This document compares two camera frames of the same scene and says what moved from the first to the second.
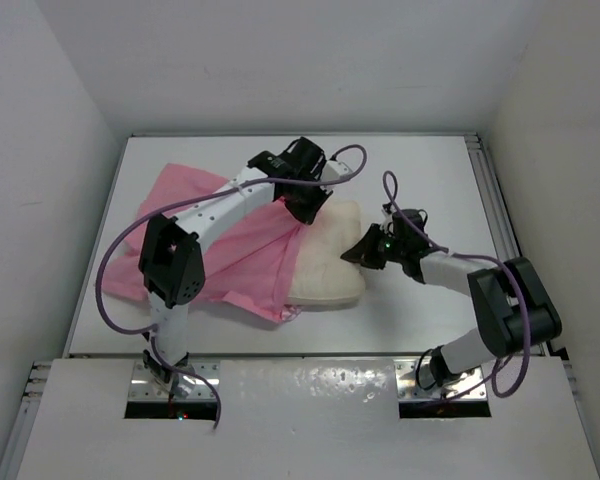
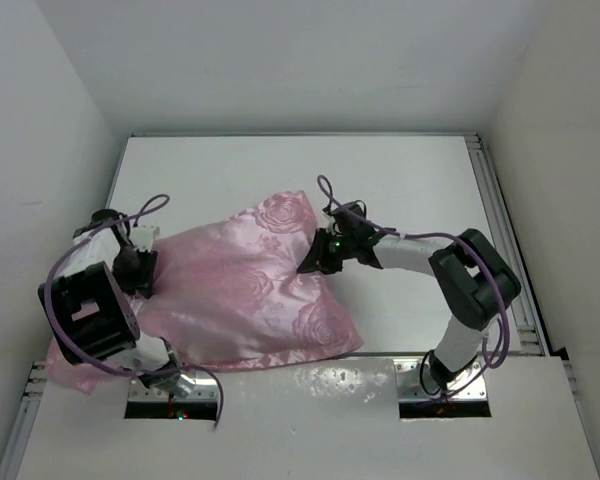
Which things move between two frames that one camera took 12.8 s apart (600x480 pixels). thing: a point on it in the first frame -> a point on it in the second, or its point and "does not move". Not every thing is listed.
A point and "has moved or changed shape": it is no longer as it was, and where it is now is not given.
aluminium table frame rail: x=496 y=213 does not move
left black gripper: x=308 y=214 -> x=141 y=281
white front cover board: x=308 y=420 does not move
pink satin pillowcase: x=248 y=264 has moved or changed shape
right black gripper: x=364 y=251 -> x=319 y=260
